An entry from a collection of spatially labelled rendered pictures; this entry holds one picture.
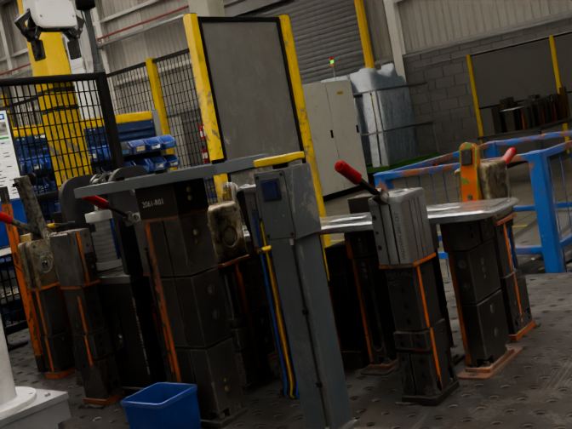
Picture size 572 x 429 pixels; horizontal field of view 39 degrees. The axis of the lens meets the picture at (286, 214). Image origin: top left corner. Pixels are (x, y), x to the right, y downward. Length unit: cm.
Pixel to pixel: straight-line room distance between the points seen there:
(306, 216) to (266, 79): 405
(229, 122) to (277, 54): 72
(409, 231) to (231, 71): 378
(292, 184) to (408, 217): 21
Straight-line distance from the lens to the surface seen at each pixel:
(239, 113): 503
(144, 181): 141
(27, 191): 210
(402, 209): 133
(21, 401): 158
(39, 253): 209
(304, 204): 127
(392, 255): 135
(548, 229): 336
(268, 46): 538
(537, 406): 135
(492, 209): 144
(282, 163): 125
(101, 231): 179
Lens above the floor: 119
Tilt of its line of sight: 5 degrees down
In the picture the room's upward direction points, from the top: 11 degrees counter-clockwise
